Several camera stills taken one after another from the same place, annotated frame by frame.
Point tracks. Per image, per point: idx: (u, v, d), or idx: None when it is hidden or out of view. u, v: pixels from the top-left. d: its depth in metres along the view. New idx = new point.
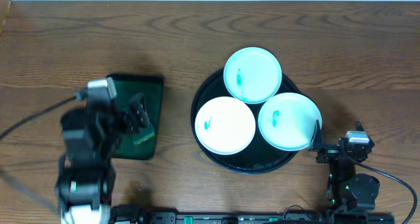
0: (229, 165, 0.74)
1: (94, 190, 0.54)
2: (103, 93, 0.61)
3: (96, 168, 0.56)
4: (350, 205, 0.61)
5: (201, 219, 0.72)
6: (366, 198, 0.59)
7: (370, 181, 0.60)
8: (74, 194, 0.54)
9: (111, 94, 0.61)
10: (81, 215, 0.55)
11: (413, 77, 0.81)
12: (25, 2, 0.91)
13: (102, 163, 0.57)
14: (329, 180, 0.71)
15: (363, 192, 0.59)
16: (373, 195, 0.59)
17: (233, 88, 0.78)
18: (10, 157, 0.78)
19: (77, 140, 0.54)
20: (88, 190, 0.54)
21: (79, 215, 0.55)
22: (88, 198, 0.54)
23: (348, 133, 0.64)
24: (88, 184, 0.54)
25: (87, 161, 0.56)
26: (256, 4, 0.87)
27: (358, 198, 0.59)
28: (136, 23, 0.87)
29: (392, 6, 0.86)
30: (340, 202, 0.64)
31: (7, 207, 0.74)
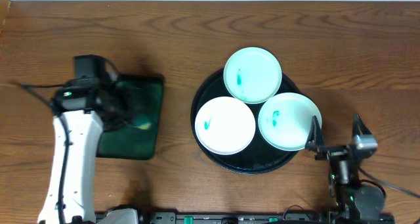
0: (229, 165, 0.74)
1: (91, 80, 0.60)
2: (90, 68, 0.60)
3: (83, 94, 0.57)
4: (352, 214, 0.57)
5: (201, 219, 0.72)
6: (371, 212, 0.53)
7: (377, 194, 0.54)
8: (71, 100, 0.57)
9: (91, 67, 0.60)
10: (75, 117, 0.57)
11: (414, 77, 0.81)
12: (25, 2, 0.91)
13: (101, 77, 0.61)
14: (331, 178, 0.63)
15: (368, 207, 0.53)
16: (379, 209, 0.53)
17: (233, 88, 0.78)
18: (10, 157, 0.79)
19: (84, 66, 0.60)
20: (79, 102, 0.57)
21: (72, 119, 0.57)
22: (83, 94, 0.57)
23: (356, 139, 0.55)
24: (77, 98, 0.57)
25: (90, 67, 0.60)
26: (256, 4, 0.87)
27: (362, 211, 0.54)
28: (136, 23, 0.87)
29: (393, 6, 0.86)
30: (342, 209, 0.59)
31: (9, 206, 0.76)
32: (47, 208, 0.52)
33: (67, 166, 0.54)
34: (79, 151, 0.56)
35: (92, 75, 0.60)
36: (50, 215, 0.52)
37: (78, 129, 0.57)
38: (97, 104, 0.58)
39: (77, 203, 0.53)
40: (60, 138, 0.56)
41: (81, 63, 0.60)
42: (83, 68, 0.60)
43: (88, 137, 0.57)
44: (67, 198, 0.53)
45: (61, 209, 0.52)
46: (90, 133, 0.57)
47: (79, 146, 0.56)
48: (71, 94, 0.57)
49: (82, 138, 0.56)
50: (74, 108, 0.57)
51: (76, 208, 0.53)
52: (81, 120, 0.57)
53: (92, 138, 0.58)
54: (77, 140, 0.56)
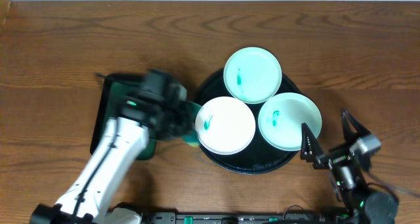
0: (229, 165, 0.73)
1: (157, 94, 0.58)
2: (159, 82, 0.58)
3: (144, 109, 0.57)
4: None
5: (201, 219, 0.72)
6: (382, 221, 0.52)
7: (389, 200, 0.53)
8: (132, 111, 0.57)
9: (159, 81, 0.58)
10: (129, 128, 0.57)
11: (414, 77, 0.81)
12: (25, 2, 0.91)
13: (166, 94, 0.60)
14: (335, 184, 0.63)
15: (379, 213, 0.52)
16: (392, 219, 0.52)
17: (233, 87, 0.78)
18: (10, 157, 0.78)
19: (154, 79, 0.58)
20: (138, 115, 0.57)
21: (123, 127, 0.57)
22: (142, 110, 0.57)
23: (360, 142, 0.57)
24: (139, 111, 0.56)
25: (159, 83, 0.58)
26: (256, 3, 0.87)
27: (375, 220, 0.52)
28: (136, 23, 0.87)
29: (393, 6, 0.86)
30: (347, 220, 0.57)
31: (8, 207, 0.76)
32: (69, 196, 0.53)
33: (102, 165, 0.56)
34: (118, 156, 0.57)
35: (157, 91, 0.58)
36: (67, 202, 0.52)
37: (126, 137, 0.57)
38: (151, 123, 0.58)
39: (93, 203, 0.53)
40: (107, 138, 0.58)
41: (153, 75, 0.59)
42: (151, 81, 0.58)
43: (130, 148, 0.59)
44: (89, 196, 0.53)
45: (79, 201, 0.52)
46: (133, 144, 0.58)
47: (119, 153, 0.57)
48: (136, 104, 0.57)
49: (126, 146, 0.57)
50: (130, 119, 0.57)
51: (90, 208, 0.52)
52: (132, 133, 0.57)
53: (132, 150, 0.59)
54: (121, 147, 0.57)
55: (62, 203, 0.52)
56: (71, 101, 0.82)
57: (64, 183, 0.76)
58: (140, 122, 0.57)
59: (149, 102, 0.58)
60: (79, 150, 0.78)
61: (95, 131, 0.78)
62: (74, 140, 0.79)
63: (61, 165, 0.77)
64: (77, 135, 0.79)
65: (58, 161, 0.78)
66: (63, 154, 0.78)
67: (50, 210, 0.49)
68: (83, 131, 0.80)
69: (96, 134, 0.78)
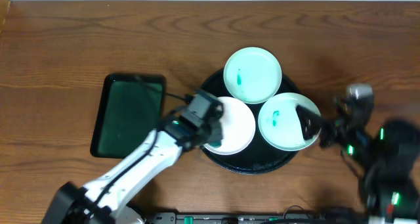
0: (229, 165, 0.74)
1: (199, 120, 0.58)
2: (205, 109, 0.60)
3: (184, 131, 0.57)
4: (390, 163, 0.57)
5: (201, 219, 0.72)
6: (405, 136, 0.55)
7: (409, 124, 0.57)
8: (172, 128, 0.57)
9: (204, 108, 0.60)
10: (166, 144, 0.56)
11: (414, 77, 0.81)
12: (25, 2, 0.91)
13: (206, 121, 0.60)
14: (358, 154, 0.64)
15: (402, 131, 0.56)
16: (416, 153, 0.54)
17: (233, 87, 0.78)
18: (10, 157, 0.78)
19: (201, 104, 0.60)
20: (176, 135, 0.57)
21: (160, 142, 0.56)
22: (182, 133, 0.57)
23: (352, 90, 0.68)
24: (178, 133, 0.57)
25: (205, 108, 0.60)
26: (256, 3, 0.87)
27: (402, 144, 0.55)
28: (136, 23, 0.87)
29: (393, 6, 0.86)
30: (374, 162, 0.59)
31: (8, 207, 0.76)
32: (97, 182, 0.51)
33: (134, 167, 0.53)
34: (149, 165, 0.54)
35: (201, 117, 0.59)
36: (94, 188, 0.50)
37: (161, 152, 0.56)
38: (184, 147, 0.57)
39: (117, 199, 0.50)
40: (145, 145, 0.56)
41: (201, 98, 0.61)
42: (197, 104, 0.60)
43: (161, 163, 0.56)
44: (115, 189, 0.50)
45: (104, 192, 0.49)
46: (165, 159, 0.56)
47: (153, 162, 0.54)
48: (178, 122, 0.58)
49: (159, 158, 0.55)
50: (168, 134, 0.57)
51: (112, 204, 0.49)
52: (166, 149, 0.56)
53: (163, 164, 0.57)
54: (155, 158, 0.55)
55: (89, 188, 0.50)
56: (71, 101, 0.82)
57: (63, 183, 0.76)
58: (178, 141, 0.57)
59: (189, 123, 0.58)
60: (79, 150, 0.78)
61: (95, 130, 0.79)
62: (73, 140, 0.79)
63: (61, 165, 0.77)
64: (77, 135, 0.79)
65: (57, 161, 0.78)
66: (63, 154, 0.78)
67: (76, 192, 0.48)
68: (83, 131, 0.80)
69: (96, 134, 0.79)
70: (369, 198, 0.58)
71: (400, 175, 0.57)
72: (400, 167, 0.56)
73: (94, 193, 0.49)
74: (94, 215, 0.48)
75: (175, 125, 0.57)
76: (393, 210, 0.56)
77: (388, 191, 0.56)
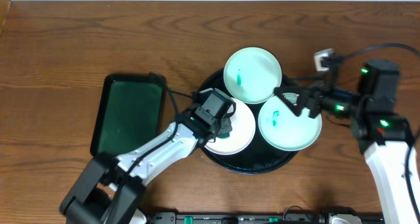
0: (229, 165, 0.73)
1: (213, 117, 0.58)
2: (219, 106, 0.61)
3: (201, 126, 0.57)
4: (377, 92, 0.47)
5: (201, 219, 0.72)
6: (382, 87, 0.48)
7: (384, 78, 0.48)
8: (189, 123, 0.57)
9: (218, 106, 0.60)
10: (185, 133, 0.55)
11: (414, 77, 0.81)
12: (25, 2, 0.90)
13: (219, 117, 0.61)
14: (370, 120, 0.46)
15: (381, 64, 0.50)
16: (397, 77, 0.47)
17: (233, 88, 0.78)
18: (10, 157, 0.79)
19: (216, 102, 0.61)
20: (195, 129, 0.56)
21: (180, 132, 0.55)
22: (200, 127, 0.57)
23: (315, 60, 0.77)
24: (197, 127, 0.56)
25: (218, 107, 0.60)
26: (256, 4, 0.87)
27: (384, 74, 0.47)
28: (136, 23, 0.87)
29: (393, 6, 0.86)
30: (363, 92, 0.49)
31: (8, 206, 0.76)
32: (127, 155, 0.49)
33: (159, 148, 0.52)
34: (172, 149, 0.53)
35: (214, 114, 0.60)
36: (126, 158, 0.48)
37: (183, 138, 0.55)
38: (199, 142, 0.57)
39: (146, 172, 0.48)
40: (167, 132, 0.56)
41: (215, 96, 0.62)
42: (210, 103, 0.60)
43: (180, 150, 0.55)
44: (145, 164, 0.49)
45: (136, 163, 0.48)
46: (184, 147, 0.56)
47: (175, 148, 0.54)
48: (194, 119, 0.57)
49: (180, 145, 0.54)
50: (187, 128, 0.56)
51: (143, 176, 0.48)
52: (187, 136, 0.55)
53: (181, 152, 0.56)
54: (176, 144, 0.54)
55: (121, 159, 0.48)
56: (71, 101, 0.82)
57: (64, 183, 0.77)
58: (197, 134, 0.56)
59: (204, 120, 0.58)
60: (80, 150, 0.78)
61: (95, 131, 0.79)
62: (74, 140, 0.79)
63: (61, 165, 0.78)
64: (77, 135, 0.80)
65: (58, 161, 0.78)
66: (63, 154, 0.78)
67: (109, 159, 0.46)
68: (83, 131, 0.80)
69: (96, 134, 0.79)
70: (360, 129, 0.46)
71: (390, 103, 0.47)
72: (386, 96, 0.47)
73: (126, 164, 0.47)
74: (127, 182, 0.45)
75: (193, 120, 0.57)
76: (384, 131, 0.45)
77: (376, 114, 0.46)
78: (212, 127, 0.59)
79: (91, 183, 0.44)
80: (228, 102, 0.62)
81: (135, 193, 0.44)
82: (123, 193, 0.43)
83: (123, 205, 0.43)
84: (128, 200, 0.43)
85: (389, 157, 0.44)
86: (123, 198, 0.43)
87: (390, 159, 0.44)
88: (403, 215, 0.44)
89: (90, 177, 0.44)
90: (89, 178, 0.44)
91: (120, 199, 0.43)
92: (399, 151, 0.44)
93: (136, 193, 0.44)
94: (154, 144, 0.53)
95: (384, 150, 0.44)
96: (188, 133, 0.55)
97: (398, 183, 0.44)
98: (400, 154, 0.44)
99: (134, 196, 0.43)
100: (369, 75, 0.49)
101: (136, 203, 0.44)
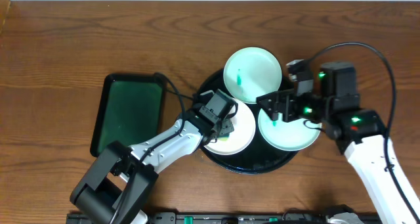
0: (229, 165, 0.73)
1: (216, 117, 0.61)
2: (223, 106, 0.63)
3: (205, 124, 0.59)
4: (339, 92, 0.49)
5: (201, 219, 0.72)
6: (343, 87, 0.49)
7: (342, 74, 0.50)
8: (195, 121, 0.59)
9: (222, 106, 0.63)
10: (191, 129, 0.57)
11: (414, 77, 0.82)
12: (25, 2, 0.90)
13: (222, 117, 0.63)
14: (340, 122, 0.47)
15: (334, 64, 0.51)
16: (352, 73, 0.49)
17: (233, 88, 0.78)
18: (10, 157, 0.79)
19: (219, 102, 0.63)
20: (199, 126, 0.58)
21: (187, 127, 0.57)
22: (205, 124, 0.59)
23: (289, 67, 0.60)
24: (201, 124, 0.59)
25: (222, 106, 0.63)
26: (256, 3, 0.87)
27: (340, 73, 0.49)
28: (136, 23, 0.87)
29: (393, 6, 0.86)
30: (327, 93, 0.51)
31: (8, 207, 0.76)
32: (140, 145, 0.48)
33: (169, 140, 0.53)
34: (180, 143, 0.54)
35: (217, 113, 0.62)
36: (138, 148, 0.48)
37: (189, 133, 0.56)
38: (203, 140, 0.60)
39: (157, 161, 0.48)
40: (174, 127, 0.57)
41: (219, 96, 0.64)
42: (214, 102, 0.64)
43: (187, 145, 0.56)
44: (156, 154, 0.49)
45: (148, 153, 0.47)
46: (190, 142, 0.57)
47: (182, 142, 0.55)
48: (199, 117, 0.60)
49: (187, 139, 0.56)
50: (193, 125, 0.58)
51: (154, 165, 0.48)
52: (193, 132, 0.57)
53: (188, 146, 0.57)
54: (184, 138, 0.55)
55: (134, 148, 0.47)
56: (71, 101, 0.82)
57: (64, 183, 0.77)
58: (202, 131, 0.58)
59: (208, 119, 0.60)
60: (80, 150, 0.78)
61: (95, 131, 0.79)
62: (74, 140, 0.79)
63: (61, 165, 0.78)
64: (77, 135, 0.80)
65: (58, 161, 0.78)
66: (63, 154, 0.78)
67: (123, 147, 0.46)
68: (83, 131, 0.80)
69: (96, 134, 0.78)
70: (334, 131, 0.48)
71: (354, 98, 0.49)
72: (349, 93, 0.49)
73: (138, 153, 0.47)
74: (139, 171, 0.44)
75: (197, 119, 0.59)
76: (357, 127, 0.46)
77: (346, 112, 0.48)
78: (214, 126, 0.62)
79: (104, 172, 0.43)
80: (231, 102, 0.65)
81: (148, 180, 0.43)
82: (136, 180, 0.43)
83: (136, 194, 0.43)
84: (142, 188, 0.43)
85: (368, 153, 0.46)
86: (136, 184, 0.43)
87: (369, 156, 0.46)
88: (394, 207, 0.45)
89: (104, 164, 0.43)
90: (102, 166, 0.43)
91: (133, 186, 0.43)
92: (377, 144, 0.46)
93: (149, 180, 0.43)
94: (166, 136, 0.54)
95: (363, 148, 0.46)
96: (194, 130, 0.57)
97: (382, 176, 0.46)
98: (377, 148, 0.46)
99: (147, 183, 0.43)
100: (327, 77, 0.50)
101: (149, 190, 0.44)
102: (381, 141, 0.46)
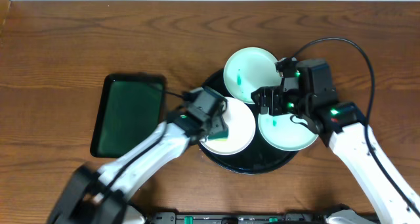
0: (229, 165, 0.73)
1: (205, 115, 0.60)
2: (211, 104, 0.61)
3: (193, 123, 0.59)
4: (316, 89, 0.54)
5: (201, 219, 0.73)
6: (319, 83, 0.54)
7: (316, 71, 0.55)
8: (180, 121, 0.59)
9: (210, 104, 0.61)
10: (175, 135, 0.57)
11: (414, 77, 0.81)
12: (25, 2, 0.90)
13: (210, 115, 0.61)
14: (319, 116, 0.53)
15: (307, 62, 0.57)
16: (327, 69, 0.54)
17: (233, 88, 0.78)
18: (10, 157, 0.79)
19: (207, 99, 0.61)
20: (185, 127, 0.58)
21: (169, 133, 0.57)
22: (191, 125, 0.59)
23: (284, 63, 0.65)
24: (187, 124, 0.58)
25: (210, 104, 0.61)
26: (256, 4, 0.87)
27: (315, 70, 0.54)
28: (136, 23, 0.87)
29: (394, 6, 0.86)
30: (306, 90, 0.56)
31: (8, 207, 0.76)
32: (111, 165, 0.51)
33: (146, 154, 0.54)
34: (159, 154, 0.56)
35: (207, 112, 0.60)
36: (110, 169, 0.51)
37: (172, 140, 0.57)
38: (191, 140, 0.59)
39: (131, 182, 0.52)
40: (154, 134, 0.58)
41: (206, 93, 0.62)
42: (203, 100, 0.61)
43: (168, 152, 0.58)
44: (128, 172, 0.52)
45: (119, 175, 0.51)
46: (171, 149, 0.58)
47: (163, 152, 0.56)
48: (185, 116, 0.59)
49: (168, 148, 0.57)
50: (178, 127, 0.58)
51: (128, 187, 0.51)
52: (176, 137, 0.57)
53: (170, 152, 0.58)
54: (164, 146, 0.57)
55: (105, 170, 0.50)
56: (71, 101, 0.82)
57: (64, 183, 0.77)
58: (188, 133, 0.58)
59: (197, 117, 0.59)
60: (79, 150, 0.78)
61: (95, 131, 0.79)
62: (74, 140, 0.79)
63: (61, 165, 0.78)
64: (77, 135, 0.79)
65: (58, 161, 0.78)
66: (63, 154, 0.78)
67: (91, 173, 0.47)
68: (83, 131, 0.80)
69: (96, 134, 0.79)
70: (316, 125, 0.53)
71: (331, 92, 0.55)
72: (325, 89, 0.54)
73: (109, 175, 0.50)
74: (109, 196, 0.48)
75: (182, 118, 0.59)
76: (338, 119, 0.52)
77: (325, 107, 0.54)
78: (205, 124, 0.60)
79: (75, 201, 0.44)
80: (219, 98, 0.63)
81: (119, 205, 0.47)
82: (108, 206, 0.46)
83: (109, 218, 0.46)
84: (114, 212, 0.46)
85: (350, 140, 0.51)
86: (108, 210, 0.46)
87: (352, 144, 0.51)
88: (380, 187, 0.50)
89: (73, 194, 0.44)
90: (73, 196, 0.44)
91: (105, 212, 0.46)
92: (357, 132, 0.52)
93: (121, 205, 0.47)
94: (144, 148, 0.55)
95: (344, 137, 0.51)
96: (178, 133, 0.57)
97: (366, 161, 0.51)
98: (358, 135, 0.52)
99: (120, 207, 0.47)
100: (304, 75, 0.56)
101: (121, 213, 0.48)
102: (361, 129, 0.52)
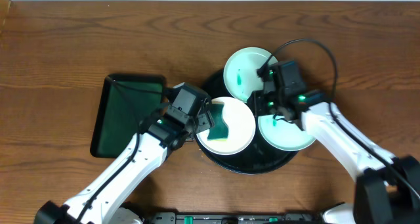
0: (229, 165, 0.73)
1: (186, 115, 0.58)
2: (191, 104, 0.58)
3: (174, 125, 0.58)
4: (286, 82, 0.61)
5: (201, 219, 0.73)
6: (288, 77, 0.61)
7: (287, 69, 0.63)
8: (157, 127, 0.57)
9: (189, 104, 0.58)
10: (150, 148, 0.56)
11: (414, 77, 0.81)
12: (25, 2, 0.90)
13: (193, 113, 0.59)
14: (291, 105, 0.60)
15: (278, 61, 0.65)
16: (294, 65, 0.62)
17: (233, 87, 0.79)
18: (10, 157, 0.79)
19: (186, 98, 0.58)
20: (162, 134, 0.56)
21: (143, 146, 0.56)
22: (167, 131, 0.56)
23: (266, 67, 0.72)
24: (164, 130, 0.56)
25: (190, 104, 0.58)
26: (257, 3, 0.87)
27: (284, 67, 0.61)
28: (136, 23, 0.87)
29: (394, 6, 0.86)
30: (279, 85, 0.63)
31: (8, 207, 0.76)
32: (77, 197, 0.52)
33: (115, 177, 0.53)
34: (133, 173, 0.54)
35: (187, 112, 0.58)
36: (75, 202, 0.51)
37: (147, 153, 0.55)
38: (172, 145, 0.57)
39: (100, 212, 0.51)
40: (128, 151, 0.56)
41: (185, 92, 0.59)
42: (182, 100, 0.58)
43: (146, 167, 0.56)
44: (96, 203, 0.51)
45: (86, 207, 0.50)
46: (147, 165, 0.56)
47: (137, 169, 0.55)
48: (162, 121, 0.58)
49: (145, 163, 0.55)
50: (153, 136, 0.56)
51: (96, 216, 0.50)
52: (151, 150, 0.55)
53: (149, 166, 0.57)
54: (138, 163, 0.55)
55: (69, 204, 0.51)
56: (71, 101, 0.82)
57: (64, 184, 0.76)
58: (163, 142, 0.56)
59: (177, 120, 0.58)
60: (79, 150, 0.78)
61: (96, 131, 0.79)
62: (74, 140, 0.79)
63: (61, 165, 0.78)
64: (77, 135, 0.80)
65: (58, 161, 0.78)
66: (63, 154, 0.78)
67: (57, 207, 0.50)
68: (83, 131, 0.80)
69: (96, 134, 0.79)
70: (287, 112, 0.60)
71: (299, 84, 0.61)
72: (294, 81, 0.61)
73: (76, 209, 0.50)
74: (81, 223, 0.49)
75: (161, 123, 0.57)
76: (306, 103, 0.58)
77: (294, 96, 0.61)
78: (187, 125, 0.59)
79: None
80: (201, 96, 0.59)
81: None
82: None
83: None
84: None
85: (315, 114, 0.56)
86: None
87: (317, 115, 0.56)
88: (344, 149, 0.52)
89: None
90: None
91: None
92: (321, 109, 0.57)
93: None
94: (115, 169, 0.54)
95: (312, 115, 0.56)
96: (152, 143, 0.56)
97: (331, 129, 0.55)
98: (323, 110, 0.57)
99: None
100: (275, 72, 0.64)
101: None
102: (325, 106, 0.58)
